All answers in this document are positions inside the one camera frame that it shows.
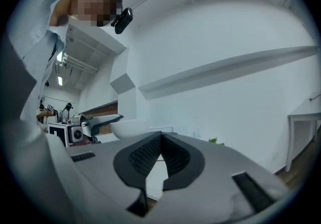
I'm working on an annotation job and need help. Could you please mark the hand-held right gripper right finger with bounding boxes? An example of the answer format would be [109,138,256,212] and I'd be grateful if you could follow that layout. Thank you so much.
[149,132,289,224]

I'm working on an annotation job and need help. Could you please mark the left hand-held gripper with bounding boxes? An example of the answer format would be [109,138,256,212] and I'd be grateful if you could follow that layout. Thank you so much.
[47,114,125,148]

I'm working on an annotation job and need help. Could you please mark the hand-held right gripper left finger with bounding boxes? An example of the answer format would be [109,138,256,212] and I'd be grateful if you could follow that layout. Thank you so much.
[46,131,163,224]

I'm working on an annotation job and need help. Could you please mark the person's left forearm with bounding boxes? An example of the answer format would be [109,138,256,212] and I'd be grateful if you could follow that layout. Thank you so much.
[36,109,55,120]

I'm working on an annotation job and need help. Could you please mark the green artificial plant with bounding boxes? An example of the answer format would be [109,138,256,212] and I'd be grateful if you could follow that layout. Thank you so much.
[208,137,226,146]

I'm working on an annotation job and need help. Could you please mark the white ceiling pipes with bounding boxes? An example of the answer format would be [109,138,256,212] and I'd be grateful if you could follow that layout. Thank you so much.
[62,52,99,73]

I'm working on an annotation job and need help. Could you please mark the person's light blue shirt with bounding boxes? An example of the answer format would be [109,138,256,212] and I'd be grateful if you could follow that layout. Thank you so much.
[7,0,78,128]

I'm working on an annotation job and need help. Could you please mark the white side table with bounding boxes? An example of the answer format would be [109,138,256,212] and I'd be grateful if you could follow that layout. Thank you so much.
[287,97,321,172]

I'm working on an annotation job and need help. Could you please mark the person's head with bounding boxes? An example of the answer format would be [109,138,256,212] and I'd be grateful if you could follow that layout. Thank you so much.
[49,0,125,28]

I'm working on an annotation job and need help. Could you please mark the black head-worn camera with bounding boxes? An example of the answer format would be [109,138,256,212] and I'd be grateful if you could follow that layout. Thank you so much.
[110,0,133,35]

